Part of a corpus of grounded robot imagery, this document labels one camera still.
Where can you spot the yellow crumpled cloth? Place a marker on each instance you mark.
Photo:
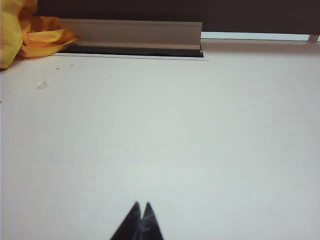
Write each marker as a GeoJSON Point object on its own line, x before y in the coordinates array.
{"type": "Point", "coordinates": [12, 32]}

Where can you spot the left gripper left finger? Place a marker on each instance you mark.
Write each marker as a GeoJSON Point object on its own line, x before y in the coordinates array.
{"type": "Point", "coordinates": [130, 225]}

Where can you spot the wide brown desk partition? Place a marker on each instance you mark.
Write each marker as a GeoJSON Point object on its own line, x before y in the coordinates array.
{"type": "Point", "coordinates": [225, 15]}

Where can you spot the small clear plastic scrap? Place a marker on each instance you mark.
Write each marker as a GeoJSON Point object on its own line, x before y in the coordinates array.
{"type": "Point", "coordinates": [42, 85]}

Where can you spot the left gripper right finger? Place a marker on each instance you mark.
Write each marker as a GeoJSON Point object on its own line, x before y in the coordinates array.
{"type": "Point", "coordinates": [150, 225]}

